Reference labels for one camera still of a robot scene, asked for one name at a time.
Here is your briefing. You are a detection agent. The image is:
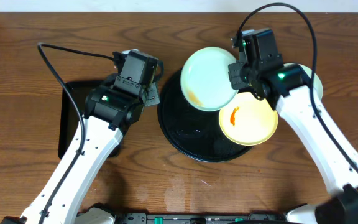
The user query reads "light blue plate back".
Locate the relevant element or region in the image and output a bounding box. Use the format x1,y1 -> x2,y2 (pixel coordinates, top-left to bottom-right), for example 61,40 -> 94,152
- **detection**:
180,47 -> 237,111

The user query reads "light blue plate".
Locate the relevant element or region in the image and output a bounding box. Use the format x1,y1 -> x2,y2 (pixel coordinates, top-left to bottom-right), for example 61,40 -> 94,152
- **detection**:
180,47 -> 237,111
277,70 -> 323,107

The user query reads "light blue plate front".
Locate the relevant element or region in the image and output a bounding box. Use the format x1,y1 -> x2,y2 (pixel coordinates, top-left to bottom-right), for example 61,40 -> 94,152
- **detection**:
277,70 -> 323,107

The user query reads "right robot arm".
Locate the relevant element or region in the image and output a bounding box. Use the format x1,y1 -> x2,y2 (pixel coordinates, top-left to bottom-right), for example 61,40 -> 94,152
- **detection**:
228,29 -> 358,223

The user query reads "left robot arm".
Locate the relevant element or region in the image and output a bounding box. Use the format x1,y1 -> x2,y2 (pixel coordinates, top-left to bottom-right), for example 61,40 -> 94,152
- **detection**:
2,49 -> 164,223

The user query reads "black round tray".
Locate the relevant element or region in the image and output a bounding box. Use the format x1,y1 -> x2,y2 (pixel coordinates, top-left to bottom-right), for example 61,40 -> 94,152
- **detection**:
157,70 -> 252,162

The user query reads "black rectangular tray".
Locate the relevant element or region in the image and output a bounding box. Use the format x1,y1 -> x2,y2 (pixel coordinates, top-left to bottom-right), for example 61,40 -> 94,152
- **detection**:
58,80 -> 114,159

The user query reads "yellow plate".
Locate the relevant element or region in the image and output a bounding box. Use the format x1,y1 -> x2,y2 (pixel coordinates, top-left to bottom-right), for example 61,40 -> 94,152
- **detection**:
219,92 -> 278,146

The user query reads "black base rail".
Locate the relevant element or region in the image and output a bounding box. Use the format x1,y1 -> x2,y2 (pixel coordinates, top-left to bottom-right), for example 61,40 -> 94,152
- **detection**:
75,203 -> 291,224

